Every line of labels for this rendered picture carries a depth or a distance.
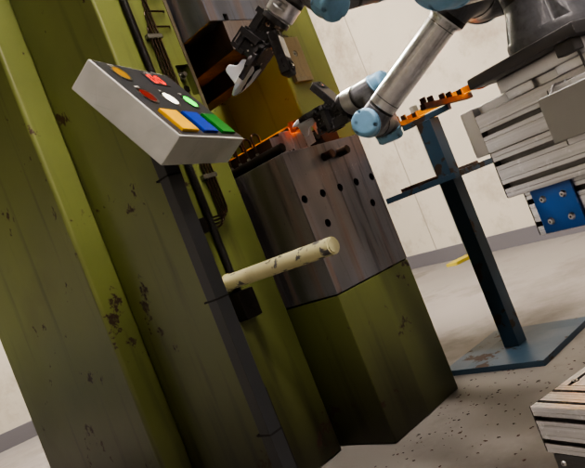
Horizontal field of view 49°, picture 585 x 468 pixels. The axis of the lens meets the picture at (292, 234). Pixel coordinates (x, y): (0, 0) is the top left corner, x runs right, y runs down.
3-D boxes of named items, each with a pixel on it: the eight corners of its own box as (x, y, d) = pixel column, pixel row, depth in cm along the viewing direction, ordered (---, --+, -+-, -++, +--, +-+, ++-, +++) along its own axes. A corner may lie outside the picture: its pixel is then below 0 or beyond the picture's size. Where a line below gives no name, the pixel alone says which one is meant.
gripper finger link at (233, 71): (219, 84, 159) (240, 52, 156) (237, 97, 158) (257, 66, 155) (214, 83, 156) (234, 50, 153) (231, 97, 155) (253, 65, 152)
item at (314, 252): (344, 252, 156) (336, 231, 156) (331, 258, 152) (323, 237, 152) (238, 288, 187) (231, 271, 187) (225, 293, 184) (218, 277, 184)
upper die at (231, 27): (278, 45, 208) (267, 19, 208) (233, 49, 194) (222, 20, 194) (206, 98, 238) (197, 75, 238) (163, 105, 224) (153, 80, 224)
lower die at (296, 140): (318, 147, 208) (308, 123, 208) (277, 158, 194) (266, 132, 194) (241, 188, 238) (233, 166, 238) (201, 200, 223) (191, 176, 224)
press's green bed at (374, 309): (459, 388, 213) (407, 257, 213) (396, 444, 186) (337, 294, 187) (340, 400, 253) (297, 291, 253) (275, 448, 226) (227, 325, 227)
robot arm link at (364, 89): (384, 97, 173) (373, 69, 173) (356, 113, 180) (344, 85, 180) (400, 95, 178) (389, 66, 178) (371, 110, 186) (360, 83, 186)
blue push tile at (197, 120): (219, 130, 153) (196, 111, 155) (205, 129, 146) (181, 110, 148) (215, 136, 154) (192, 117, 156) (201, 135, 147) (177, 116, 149)
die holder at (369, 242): (407, 257, 213) (357, 134, 214) (337, 294, 187) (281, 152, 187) (297, 291, 253) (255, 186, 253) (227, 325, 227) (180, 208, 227)
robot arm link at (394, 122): (370, 148, 175) (357, 110, 175) (383, 146, 185) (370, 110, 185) (396, 136, 171) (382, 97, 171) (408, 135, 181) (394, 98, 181)
